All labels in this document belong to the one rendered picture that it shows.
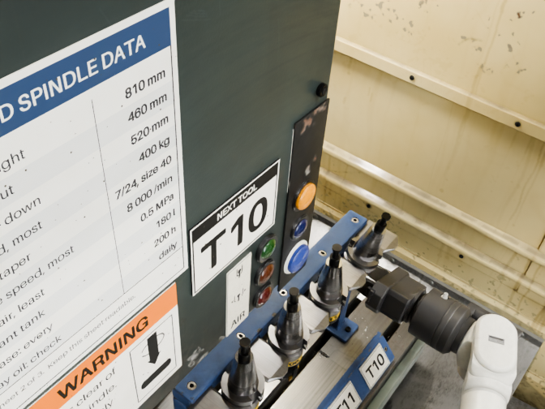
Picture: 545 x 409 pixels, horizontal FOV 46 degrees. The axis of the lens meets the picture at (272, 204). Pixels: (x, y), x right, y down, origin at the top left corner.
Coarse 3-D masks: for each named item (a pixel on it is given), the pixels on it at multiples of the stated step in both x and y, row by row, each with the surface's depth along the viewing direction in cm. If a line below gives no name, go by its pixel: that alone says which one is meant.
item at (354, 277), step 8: (344, 264) 110; (352, 264) 110; (320, 272) 109; (344, 272) 109; (352, 272) 109; (360, 272) 109; (344, 280) 108; (352, 280) 108; (360, 280) 108; (352, 288) 107
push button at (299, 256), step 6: (300, 246) 59; (306, 246) 60; (294, 252) 59; (300, 252) 59; (306, 252) 60; (294, 258) 59; (300, 258) 60; (306, 258) 61; (288, 264) 59; (294, 264) 59; (300, 264) 60; (288, 270) 60; (294, 270) 60
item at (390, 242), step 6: (372, 222) 118; (366, 228) 117; (360, 234) 116; (390, 234) 116; (384, 240) 115; (390, 240) 115; (396, 240) 115; (384, 246) 114; (390, 246) 114; (396, 246) 114; (384, 252) 113
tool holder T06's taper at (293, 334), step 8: (288, 312) 93; (296, 312) 93; (280, 320) 95; (288, 320) 94; (296, 320) 94; (280, 328) 96; (288, 328) 95; (296, 328) 95; (280, 336) 97; (288, 336) 96; (296, 336) 96; (288, 344) 97
